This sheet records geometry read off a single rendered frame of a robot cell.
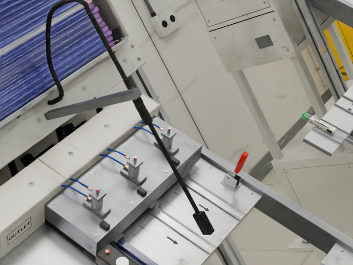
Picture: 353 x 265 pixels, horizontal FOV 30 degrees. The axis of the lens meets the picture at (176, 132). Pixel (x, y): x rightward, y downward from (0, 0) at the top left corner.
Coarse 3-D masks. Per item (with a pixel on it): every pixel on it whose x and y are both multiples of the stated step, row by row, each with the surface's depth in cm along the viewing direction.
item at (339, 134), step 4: (304, 116) 147; (308, 116) 147; (308, 120) 147; (336, 128) 145; (336, 132) 144; (340, 132) 144; (344, 132) 144; (336, 136) 145; (340, 136) 144; (344, 136) 144; (348, 136) 144; (344, 140) 144; (348, 140) 143; (352, 140) 143; (352, 144) 143
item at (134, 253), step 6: (120, 240) 128; (120, 246) 127; (126, 246) 127; (132, 246) 127; (132, 252) 126; (138, 252) 126; (138, 258) 126; (144, 258) 126; (144, 264) 125; (150, 264) 125; (156, 264) 125
